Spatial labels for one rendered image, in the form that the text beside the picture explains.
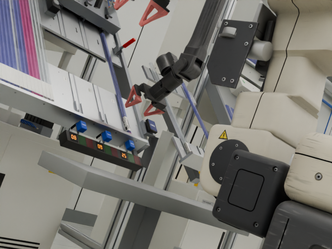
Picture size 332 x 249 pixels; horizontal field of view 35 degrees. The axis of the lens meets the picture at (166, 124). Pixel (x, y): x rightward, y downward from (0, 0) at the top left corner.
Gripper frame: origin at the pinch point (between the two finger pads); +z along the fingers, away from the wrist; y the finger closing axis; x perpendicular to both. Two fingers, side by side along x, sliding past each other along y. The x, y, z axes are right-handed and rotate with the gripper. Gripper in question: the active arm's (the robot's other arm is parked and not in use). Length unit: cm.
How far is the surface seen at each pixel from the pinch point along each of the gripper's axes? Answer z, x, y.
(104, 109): 6.9, -1.6, 8.6
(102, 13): -0.4, -47.8, 3.7
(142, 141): 5.4, 8.4, -5.7
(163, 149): 13.5, -1.3, -30.1
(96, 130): 8.5, 8.4, 13.5
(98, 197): 175, -103, -169
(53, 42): 29, -58, 3
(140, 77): 98, -175, -165
